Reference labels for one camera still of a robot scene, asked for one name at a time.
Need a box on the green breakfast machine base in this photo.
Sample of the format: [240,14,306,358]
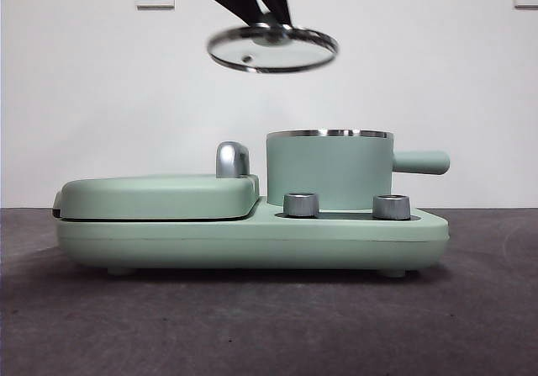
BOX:
[54,194,450,278]

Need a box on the glass lid green knob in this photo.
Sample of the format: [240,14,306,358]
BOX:
[206,21,340,76]

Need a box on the silver control knob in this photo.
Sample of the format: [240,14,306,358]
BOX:
[283,191,322,218]
[372,193,412,220]

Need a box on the green pot with handle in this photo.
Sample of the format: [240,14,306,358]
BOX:
[265,128,451,208]

